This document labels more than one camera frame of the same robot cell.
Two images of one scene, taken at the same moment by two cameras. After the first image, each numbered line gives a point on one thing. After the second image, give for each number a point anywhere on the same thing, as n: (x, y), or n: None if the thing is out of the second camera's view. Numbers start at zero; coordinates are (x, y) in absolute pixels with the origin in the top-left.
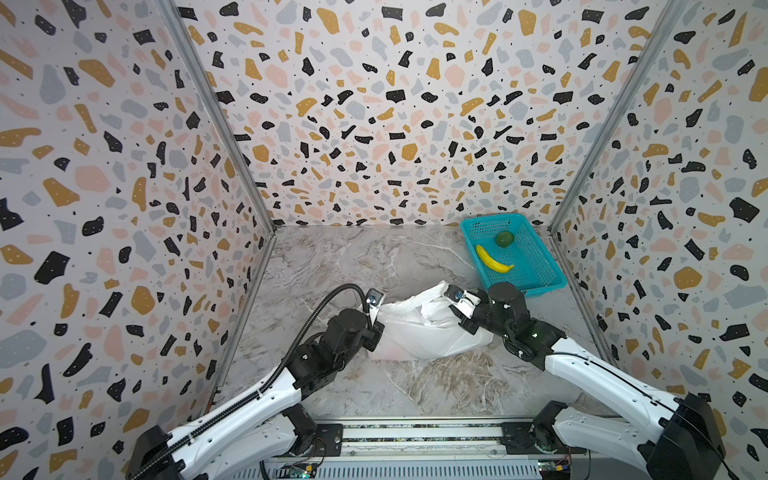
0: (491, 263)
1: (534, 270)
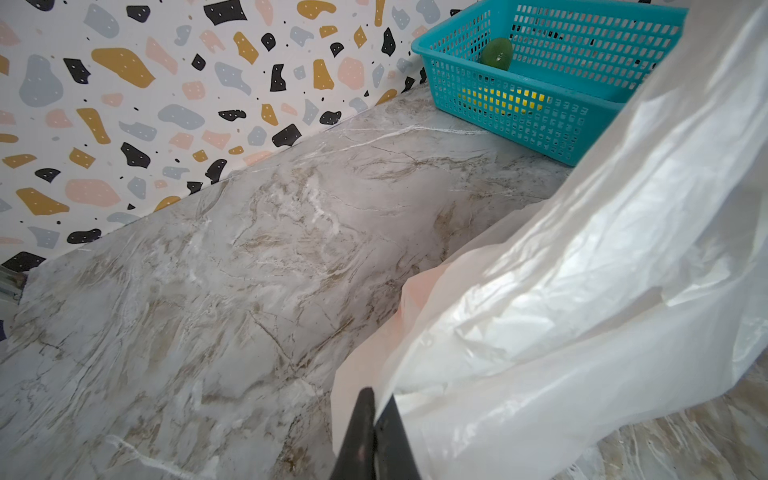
0: (505, 101)
1: (548, 76)
